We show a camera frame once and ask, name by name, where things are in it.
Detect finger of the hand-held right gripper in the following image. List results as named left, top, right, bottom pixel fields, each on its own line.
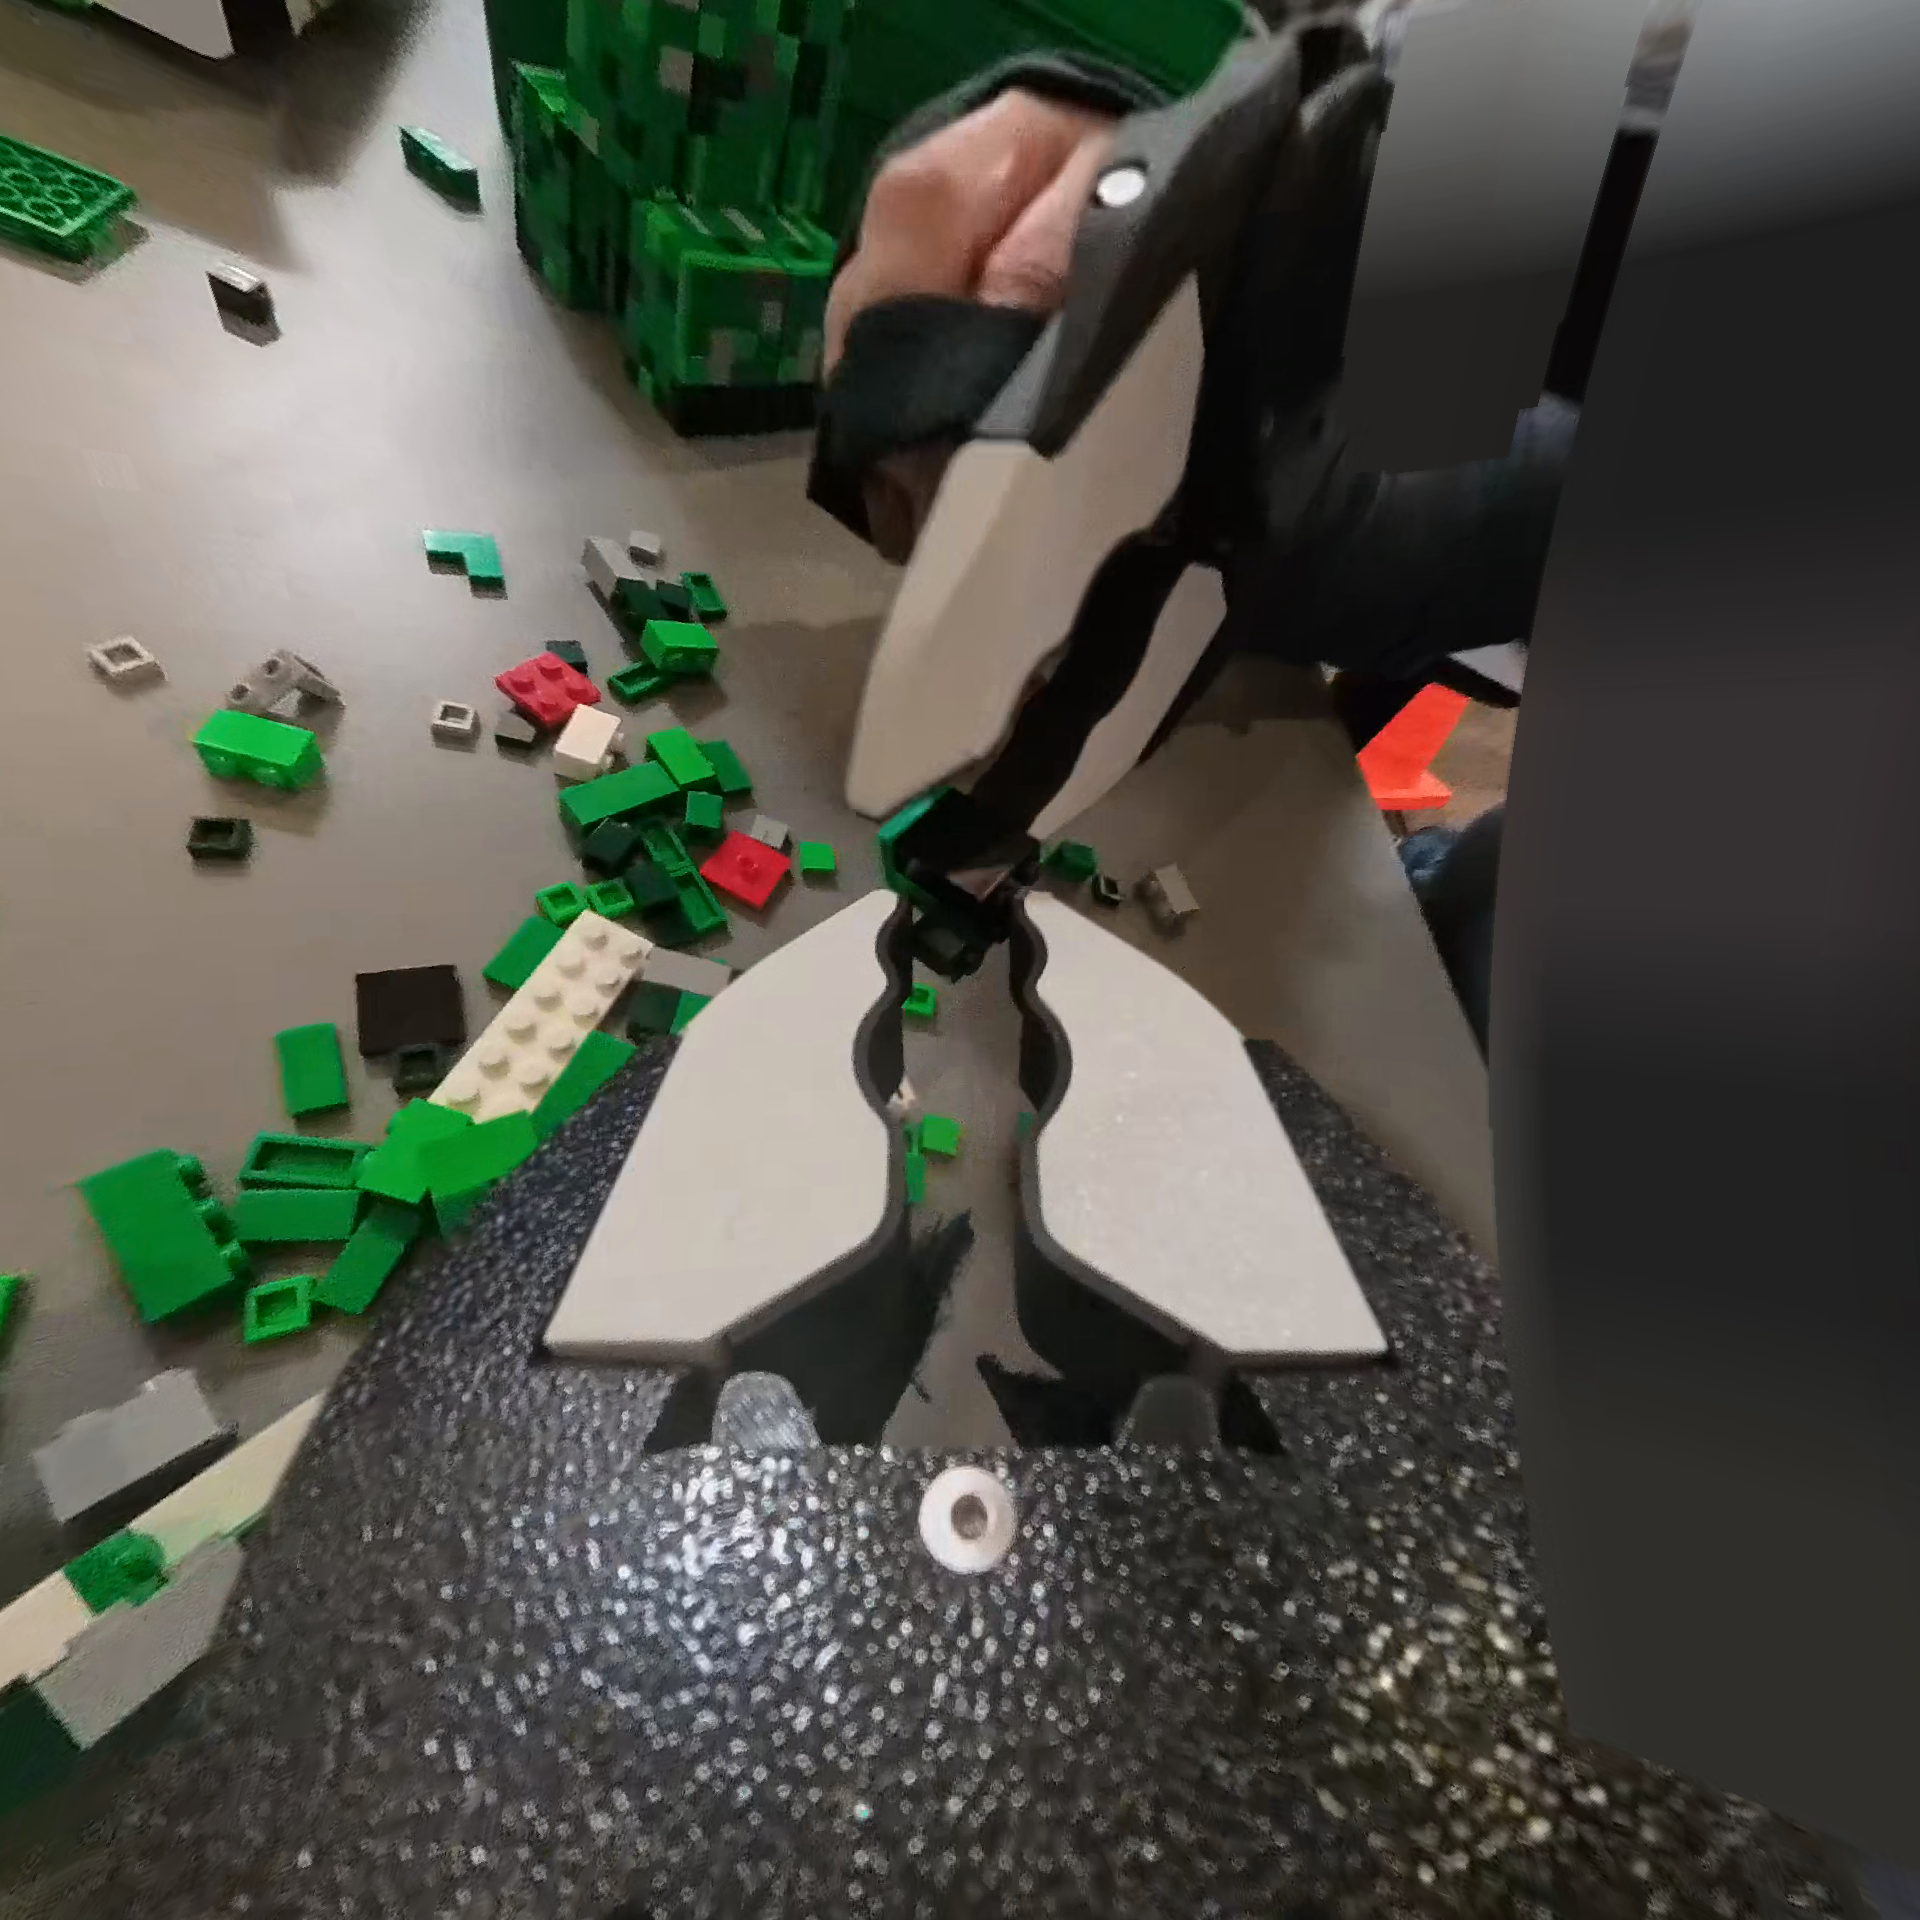
left=1022, top=561, right=1232, bottom=846
left=844, top=274, right=1208, bottom=824

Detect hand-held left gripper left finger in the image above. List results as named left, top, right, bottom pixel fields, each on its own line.
left=539, top=886, right=974, bottom=1447

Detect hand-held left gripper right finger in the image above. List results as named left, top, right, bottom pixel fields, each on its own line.
left=1008, top=891, right=1392, bottom=1447

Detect small green brick stack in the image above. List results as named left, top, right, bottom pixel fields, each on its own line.
left=878, top=788, right=1045, bottom=977

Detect green bricks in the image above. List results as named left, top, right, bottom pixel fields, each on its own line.
left=0, top=123, right=1117, bottom=1343

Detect green studded plate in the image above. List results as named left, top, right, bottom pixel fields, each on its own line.
left=0, top=135, right=135, bottom=264

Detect grey desk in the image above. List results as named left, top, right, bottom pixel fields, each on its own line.
left=0, top=0, right=1501, bottom=1652

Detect person's right hand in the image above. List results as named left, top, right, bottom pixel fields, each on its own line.
left=823, top=82, right=1149, bottom=333

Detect white studded plate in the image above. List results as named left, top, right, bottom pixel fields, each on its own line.
left=428, top=908, right=655, bottom=1118

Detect red flat tile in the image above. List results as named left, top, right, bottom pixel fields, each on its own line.
left=700, top=830, right=793, bottom=911

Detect person's leg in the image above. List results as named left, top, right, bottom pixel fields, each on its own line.
left=1394, top=809, right=1501, bottom=1053

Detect black flat tile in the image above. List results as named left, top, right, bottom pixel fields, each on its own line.
left=354, top=964, right=467, bottom=1060

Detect large green pixel-pattern model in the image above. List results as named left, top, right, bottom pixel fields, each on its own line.
left=503, top=0, right=847, bottom=439

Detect red square studded plate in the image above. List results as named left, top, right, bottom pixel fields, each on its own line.
left=495, top=651, right=603, bottom=721

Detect large grey brick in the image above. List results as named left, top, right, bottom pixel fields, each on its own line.
left=29, top=1368, right=238, bottom=1524

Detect white grey long brick assembly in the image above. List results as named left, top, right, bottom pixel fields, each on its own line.
left=0, top=1395, right=323, bottom=1749

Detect grey bracket brick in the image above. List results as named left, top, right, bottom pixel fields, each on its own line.
left=229, top=648, right=344, bottom=719

